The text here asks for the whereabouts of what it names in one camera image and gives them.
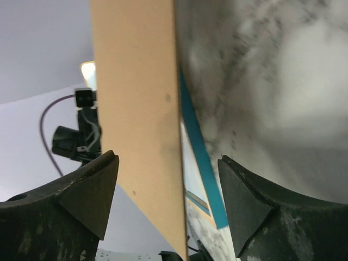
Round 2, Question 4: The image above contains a blue wooden photo frame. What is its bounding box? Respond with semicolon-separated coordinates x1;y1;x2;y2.
179;72;228;229

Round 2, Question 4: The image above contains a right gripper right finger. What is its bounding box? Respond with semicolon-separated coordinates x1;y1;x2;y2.
218;156;347;260

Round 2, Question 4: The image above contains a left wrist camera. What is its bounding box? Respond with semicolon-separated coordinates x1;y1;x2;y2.
74;88;97;108

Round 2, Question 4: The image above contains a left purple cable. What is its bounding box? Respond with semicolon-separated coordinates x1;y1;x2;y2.
39;94;76;177

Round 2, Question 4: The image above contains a small whiteboard with red writing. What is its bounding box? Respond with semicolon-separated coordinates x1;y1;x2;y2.
80;61;97;91

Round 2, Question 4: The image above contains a hot air balloon photo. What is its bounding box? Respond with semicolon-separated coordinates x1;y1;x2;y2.
180;121;210;215

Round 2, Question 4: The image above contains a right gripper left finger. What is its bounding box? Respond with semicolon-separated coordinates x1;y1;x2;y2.
1;151;119;260

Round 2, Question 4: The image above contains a brown cardboard backing board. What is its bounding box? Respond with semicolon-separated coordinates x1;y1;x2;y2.
90;1;188;260

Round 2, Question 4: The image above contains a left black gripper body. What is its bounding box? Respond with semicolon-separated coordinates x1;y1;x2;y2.
52;107;102;163

